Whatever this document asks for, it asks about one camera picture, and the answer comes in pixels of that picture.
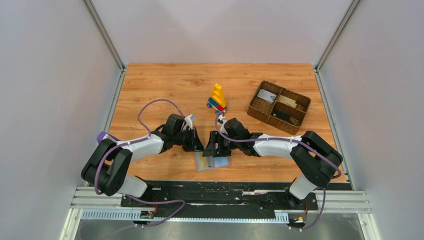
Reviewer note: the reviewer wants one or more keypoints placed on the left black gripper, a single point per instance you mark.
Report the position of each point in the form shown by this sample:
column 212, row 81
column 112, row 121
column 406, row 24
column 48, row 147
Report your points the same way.
column 191, row 139

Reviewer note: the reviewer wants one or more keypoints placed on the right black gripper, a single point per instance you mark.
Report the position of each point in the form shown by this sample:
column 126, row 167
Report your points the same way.
column 219, row 143

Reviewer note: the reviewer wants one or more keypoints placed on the gold VIP card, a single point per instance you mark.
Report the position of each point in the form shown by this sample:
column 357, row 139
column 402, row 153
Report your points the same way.
column 204, row 163

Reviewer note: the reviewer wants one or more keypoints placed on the pink card holder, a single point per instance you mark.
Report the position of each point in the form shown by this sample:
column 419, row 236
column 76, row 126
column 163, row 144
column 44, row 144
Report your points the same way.
column 219, row 161

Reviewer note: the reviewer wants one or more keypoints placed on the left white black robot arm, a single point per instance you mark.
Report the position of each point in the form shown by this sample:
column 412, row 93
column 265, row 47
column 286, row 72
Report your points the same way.
column 108, row 165

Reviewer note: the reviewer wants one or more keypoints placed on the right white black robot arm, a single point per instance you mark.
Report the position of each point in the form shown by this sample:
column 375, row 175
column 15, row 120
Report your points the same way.
column 317, row 160

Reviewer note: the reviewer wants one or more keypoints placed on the white card in basket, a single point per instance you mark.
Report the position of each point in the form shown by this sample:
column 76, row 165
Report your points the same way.
column 266, row 95

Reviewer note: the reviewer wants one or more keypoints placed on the black card in basket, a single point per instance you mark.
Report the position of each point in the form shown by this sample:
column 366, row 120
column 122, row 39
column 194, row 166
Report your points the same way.
column 282, row 116

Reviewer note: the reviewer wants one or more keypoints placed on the gold card in basket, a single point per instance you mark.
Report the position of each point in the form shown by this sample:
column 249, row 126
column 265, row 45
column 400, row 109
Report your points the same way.
column 287, row 101

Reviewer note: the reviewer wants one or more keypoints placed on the purple box with card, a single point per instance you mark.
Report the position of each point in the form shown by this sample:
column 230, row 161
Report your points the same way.
column 105, row 135

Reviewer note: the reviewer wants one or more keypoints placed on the colourful toy block car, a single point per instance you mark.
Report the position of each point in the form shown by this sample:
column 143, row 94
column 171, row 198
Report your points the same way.
column 217, row 100

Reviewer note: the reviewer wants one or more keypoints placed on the woven brown divided basket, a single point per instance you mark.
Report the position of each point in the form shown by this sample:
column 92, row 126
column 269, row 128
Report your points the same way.
column 262, row 110

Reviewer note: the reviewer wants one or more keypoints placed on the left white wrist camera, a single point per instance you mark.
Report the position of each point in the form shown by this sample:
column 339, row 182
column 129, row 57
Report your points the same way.
column 189, row 122

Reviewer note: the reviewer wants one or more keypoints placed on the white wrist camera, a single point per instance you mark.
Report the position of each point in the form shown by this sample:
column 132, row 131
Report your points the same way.
column 221, row 120
column 189, row 122

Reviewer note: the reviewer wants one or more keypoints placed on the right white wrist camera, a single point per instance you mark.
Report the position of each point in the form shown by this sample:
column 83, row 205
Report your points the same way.
column 221, row 120

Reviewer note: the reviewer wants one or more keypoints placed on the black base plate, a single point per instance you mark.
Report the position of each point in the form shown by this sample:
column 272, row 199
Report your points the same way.
column 229, row 200

